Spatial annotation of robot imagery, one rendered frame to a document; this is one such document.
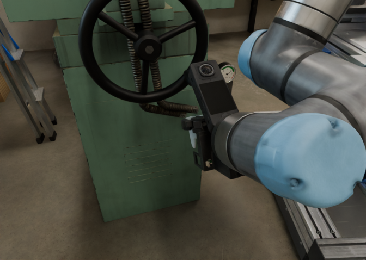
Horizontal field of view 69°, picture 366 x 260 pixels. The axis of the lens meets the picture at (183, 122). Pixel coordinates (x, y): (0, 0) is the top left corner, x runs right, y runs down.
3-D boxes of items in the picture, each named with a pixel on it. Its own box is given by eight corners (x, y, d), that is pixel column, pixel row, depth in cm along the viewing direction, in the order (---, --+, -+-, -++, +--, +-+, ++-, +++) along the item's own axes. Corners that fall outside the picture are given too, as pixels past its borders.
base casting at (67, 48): (59, 69, 74) (49, 36, 68) (69, 19, 119) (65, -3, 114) (209, 53, 84) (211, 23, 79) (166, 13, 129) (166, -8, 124)
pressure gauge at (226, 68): (216, 90, 85) (218, 66, 80) (212, 85, 88) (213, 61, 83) (234, 87, 86) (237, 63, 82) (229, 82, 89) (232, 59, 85)
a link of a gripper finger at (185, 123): (177, 128, 49) (189, 132, 41) (176, 119, 49) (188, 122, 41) (201, 123, 51) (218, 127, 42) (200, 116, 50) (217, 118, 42)
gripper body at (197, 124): (191, 163, 46) (217, 183, 34) (184, 115, 45) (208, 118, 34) (231, 155, 48) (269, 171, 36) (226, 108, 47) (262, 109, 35)
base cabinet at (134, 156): (102, 224, 114) (58, 69, 73) (98, 142, 159) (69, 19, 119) (201, 200, 124) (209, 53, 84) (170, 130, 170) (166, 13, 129)
